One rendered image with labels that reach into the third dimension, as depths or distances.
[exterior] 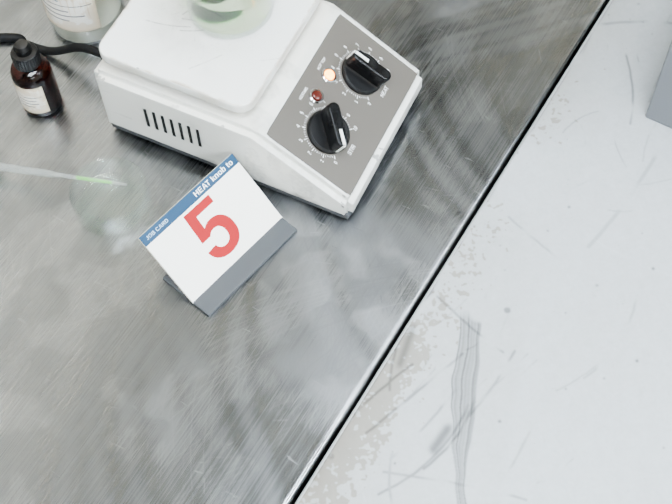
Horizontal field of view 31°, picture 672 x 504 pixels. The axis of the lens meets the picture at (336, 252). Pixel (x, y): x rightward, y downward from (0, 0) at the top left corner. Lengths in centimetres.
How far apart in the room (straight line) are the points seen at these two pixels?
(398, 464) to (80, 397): 21
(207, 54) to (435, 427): 29
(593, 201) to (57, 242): 38
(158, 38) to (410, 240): 22
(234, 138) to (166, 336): 14
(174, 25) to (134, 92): 5
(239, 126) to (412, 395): 21
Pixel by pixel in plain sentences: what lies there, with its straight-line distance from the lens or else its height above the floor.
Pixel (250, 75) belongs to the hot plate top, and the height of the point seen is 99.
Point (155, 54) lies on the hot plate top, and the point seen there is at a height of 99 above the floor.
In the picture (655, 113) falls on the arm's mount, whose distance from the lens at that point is 92.
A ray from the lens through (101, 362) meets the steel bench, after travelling 82.
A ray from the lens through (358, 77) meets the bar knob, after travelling 86.
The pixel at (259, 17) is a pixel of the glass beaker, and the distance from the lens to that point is 83.
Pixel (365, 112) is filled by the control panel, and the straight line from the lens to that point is 86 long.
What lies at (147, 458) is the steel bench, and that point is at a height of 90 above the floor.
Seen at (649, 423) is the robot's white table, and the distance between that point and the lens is 81.
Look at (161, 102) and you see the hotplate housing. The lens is 84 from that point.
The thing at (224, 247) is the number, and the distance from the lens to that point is 83.
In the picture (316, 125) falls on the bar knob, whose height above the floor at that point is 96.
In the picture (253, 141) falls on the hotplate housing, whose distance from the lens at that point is 82.
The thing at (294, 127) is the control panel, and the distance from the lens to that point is 83.
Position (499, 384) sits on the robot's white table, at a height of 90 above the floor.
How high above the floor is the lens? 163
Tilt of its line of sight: 60 degrees down
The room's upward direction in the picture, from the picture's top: 2 degrees counter-clockwise
